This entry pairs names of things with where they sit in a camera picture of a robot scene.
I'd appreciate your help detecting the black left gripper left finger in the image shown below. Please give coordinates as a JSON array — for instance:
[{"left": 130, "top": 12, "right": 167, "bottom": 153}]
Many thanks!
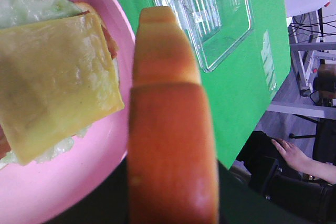
[{"left": 47, "top": 158, "right": 129, "bottom": 224}]

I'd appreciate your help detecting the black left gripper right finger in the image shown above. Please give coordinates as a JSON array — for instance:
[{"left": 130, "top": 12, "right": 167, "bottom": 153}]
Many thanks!
[{"left": 218, "top": 163, "right": 326, "bottom": 223}]

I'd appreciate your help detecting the yellow cheese slice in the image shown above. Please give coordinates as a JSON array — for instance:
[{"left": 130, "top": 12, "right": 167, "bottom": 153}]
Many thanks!
[{"left": 1, "top": 13, "right": 124, "bottom": 165}]

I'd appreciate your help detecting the bread slice from tray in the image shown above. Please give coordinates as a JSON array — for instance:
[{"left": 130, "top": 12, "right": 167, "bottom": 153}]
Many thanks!
[{"left": 74, "top": 1, "right": 120, "bottom": 83}]

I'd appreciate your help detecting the green lettuce leaf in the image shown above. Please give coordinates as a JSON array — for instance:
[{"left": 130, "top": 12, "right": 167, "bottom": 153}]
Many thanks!
[{"left": 1, "top": 0, "right": 91, "bottom": 169}]

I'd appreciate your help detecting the person's bare forearm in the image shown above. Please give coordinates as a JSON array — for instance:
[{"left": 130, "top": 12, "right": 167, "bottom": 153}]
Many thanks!
[{"left": 306, "top": 159, "right": 336, "bottom": 185}]

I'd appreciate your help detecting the person's bare hand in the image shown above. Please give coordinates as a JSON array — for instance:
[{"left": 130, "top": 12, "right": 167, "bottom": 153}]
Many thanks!
[{"left": 271, "top": 138, "right": 311, "bottom": 173}]

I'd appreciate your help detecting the black device near person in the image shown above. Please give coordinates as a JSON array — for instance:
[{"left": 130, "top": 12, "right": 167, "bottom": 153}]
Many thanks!
[{"left": 236, "top": 131, "right": 335, "bottom": 223}]

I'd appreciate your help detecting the pink round plate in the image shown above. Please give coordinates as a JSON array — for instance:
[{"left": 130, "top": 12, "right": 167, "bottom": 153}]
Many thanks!
[{"left": 1, "top": 0, "right": 135, "bottom": 223}]

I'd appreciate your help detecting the green tablecloth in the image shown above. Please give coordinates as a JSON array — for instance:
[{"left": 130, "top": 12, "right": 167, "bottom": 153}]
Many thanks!
[{"left": 96, "top": 0, "right": 292, "bottom": 168}]

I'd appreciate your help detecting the right clear plastic tray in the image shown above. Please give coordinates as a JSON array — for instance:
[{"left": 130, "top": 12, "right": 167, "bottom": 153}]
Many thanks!
[{"left": 154, "top": 0, "right": 254, "bottom": 72}]

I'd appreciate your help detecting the white metal frame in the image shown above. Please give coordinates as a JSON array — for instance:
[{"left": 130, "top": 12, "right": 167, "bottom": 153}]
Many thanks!
[{"left": 267, "top": 8, "right": 335, "bottom": 120}]

